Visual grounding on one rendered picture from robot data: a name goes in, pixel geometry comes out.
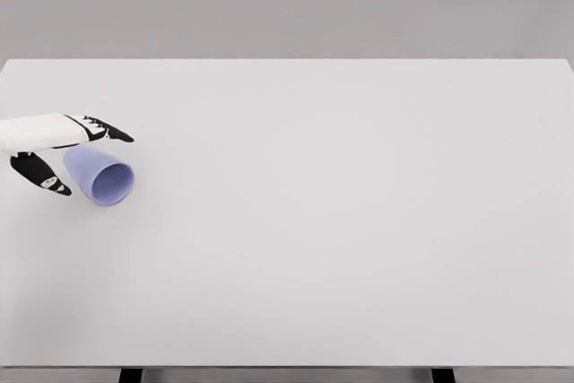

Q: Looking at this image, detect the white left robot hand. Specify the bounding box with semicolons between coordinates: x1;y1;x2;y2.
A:
0;112;135;197

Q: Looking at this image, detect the lavender blue plastic cup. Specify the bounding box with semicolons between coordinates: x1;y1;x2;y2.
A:
62;144;135;208

